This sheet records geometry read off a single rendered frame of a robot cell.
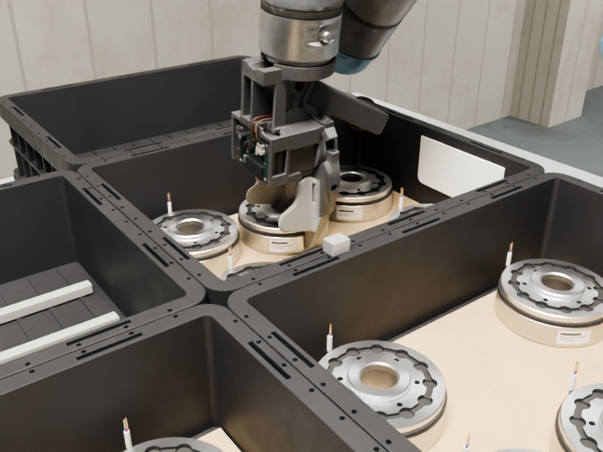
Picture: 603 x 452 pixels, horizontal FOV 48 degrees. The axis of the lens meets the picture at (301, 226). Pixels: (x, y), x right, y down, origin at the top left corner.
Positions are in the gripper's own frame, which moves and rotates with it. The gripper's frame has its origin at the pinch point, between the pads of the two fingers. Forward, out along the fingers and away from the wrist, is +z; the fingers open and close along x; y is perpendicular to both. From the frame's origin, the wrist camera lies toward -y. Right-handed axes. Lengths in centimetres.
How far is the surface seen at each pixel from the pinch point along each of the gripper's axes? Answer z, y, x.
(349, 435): -11.6, 21.0, 32.3
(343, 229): 2.1, -5.9, 0.4
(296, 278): -9.9, 14.0, 17.6
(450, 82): 76, -209, -158
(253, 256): 2.3, 5.9, -0.5
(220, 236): -0.8, 9.4, -1.8
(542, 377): -1.3, -2.9, 30.3
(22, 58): 34, -13, -155
